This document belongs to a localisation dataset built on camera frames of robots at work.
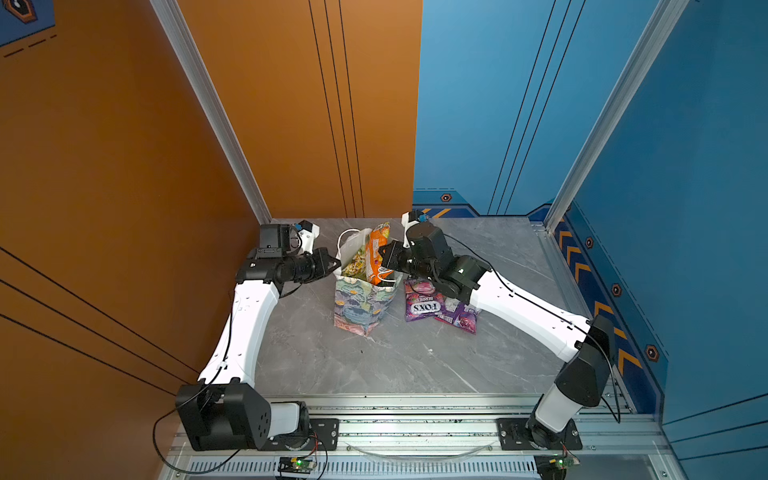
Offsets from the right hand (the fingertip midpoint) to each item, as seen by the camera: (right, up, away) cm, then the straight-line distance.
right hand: (374, 250), depth 73 cm
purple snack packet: (+24, -19, +18) cm, 36 cm away
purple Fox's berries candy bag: (+14, -16, +21) cm, 30 cm away
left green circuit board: (-19, -51, -2) cm, 55 cm away
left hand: (-9, -3, +4) cm, 10 cm away
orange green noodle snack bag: (-6, -5, +13) cm, 15 cm away
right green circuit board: (+44, -50, -4) cm, 67 cm away
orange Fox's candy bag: (0, -6, 0) cm, 6 cm away
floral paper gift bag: (-5, -15, +6) cm, 17 cm away
